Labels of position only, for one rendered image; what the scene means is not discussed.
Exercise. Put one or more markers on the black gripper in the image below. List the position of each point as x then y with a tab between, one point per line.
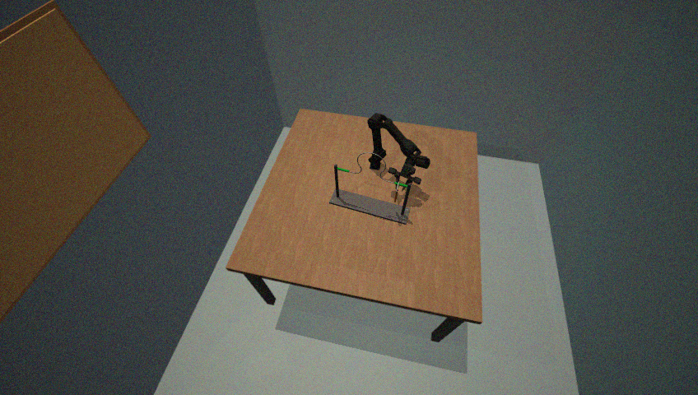
409	177

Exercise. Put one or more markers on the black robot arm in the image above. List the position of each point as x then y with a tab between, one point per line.
407	146

